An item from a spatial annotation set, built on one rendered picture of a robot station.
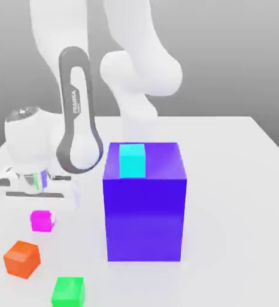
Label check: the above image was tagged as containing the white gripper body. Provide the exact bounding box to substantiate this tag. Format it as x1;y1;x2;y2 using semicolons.
5;181;81;212

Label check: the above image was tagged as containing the small magenta cube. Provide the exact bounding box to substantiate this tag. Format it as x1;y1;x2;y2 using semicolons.
30;210;57;233

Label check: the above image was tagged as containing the small cyan cube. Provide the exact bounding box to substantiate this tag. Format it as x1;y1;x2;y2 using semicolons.
119;143;147;179

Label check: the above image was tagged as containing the small orange cube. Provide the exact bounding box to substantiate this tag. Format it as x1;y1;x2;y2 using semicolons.
3;240;41;281

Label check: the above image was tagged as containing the small green cube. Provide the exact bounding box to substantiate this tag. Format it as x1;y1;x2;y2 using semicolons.
51;276;85;307

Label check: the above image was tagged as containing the large blue box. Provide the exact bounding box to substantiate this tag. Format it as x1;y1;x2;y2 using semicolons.
102;142;187;263

